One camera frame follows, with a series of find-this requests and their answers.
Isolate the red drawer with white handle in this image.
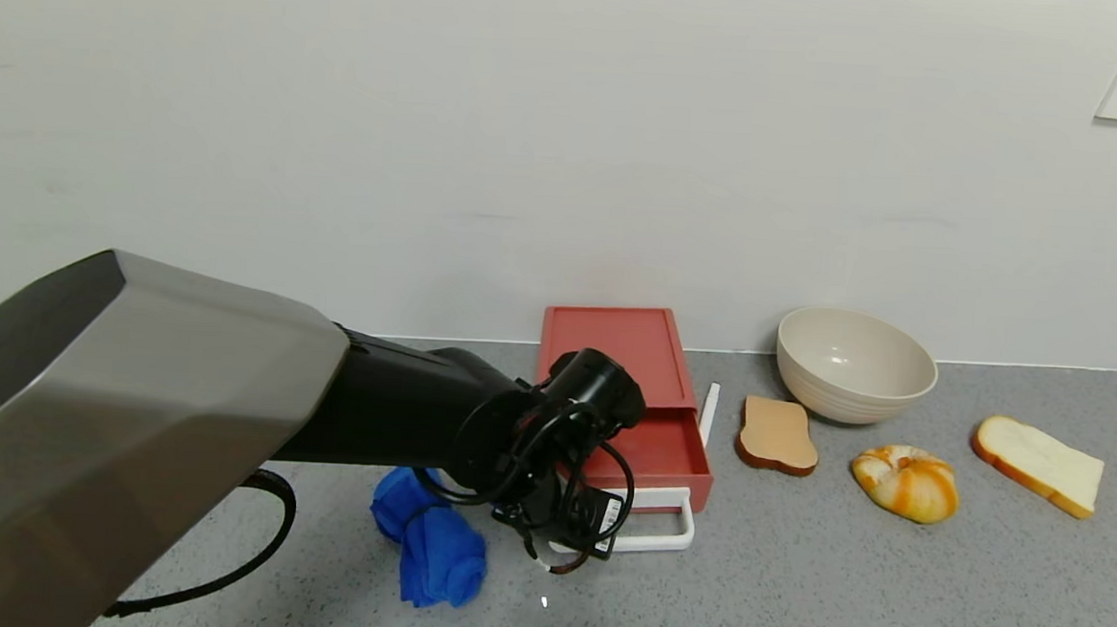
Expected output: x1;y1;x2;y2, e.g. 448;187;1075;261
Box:
551;400;719;559

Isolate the white marker pen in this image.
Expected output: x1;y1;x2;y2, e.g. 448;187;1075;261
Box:
696;382;722;449

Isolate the brown toast slice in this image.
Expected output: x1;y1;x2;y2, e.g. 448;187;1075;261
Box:
734;394;823;478

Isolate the blue rolled cloth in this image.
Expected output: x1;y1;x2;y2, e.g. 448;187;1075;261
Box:
365;465;494;612

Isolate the beige ribbed bowl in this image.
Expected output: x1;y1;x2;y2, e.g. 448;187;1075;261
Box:
771;305;942;429

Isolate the orange striped croissant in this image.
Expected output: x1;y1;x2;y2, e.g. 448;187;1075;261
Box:
848;443;962;527

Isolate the white bread slice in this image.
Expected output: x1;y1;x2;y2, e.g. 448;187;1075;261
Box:
967;413;1108;522

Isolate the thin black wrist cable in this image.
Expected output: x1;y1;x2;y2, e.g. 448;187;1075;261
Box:
411;394;643;580

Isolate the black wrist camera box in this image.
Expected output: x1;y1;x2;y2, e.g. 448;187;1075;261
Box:
565;484;631;561

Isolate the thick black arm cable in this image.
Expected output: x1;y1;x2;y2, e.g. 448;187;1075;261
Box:
101;462;300;627

